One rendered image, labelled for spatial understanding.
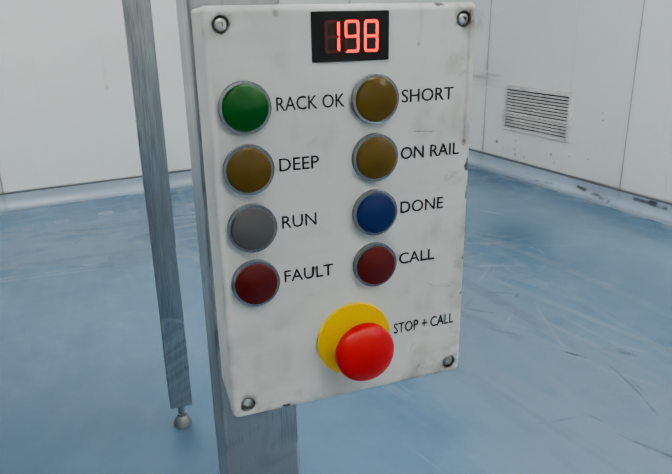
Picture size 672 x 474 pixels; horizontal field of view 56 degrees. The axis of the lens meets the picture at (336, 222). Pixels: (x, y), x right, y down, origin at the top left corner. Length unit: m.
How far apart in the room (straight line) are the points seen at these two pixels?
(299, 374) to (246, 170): 0.15
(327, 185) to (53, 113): 3.78
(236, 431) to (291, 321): 0.14
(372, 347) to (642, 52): 3.45
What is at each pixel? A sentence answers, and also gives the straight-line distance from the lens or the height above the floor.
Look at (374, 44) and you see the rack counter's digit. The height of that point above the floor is 1.06.
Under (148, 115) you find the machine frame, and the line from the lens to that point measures 1.53.
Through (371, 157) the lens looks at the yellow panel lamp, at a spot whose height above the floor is 1.00.
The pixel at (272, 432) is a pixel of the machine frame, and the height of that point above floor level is 0.76.
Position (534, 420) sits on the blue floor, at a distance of 1.90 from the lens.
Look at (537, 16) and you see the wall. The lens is 4.29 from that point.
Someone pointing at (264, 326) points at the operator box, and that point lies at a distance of 0.41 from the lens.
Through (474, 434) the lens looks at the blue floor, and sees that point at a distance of 1.81.
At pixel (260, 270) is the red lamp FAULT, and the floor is 0.93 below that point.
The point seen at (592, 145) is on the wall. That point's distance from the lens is 4.01.
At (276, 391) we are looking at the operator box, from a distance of 0.44.
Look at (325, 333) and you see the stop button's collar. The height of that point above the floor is 0.88.
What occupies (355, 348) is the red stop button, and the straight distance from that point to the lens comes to 0.40.
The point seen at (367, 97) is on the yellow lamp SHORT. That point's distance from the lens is 0.38.
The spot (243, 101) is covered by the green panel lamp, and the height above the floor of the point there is 1.04.
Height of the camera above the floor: 1.08
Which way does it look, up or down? 19 degrees down
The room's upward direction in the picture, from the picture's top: 1 degrees counter-clockwise
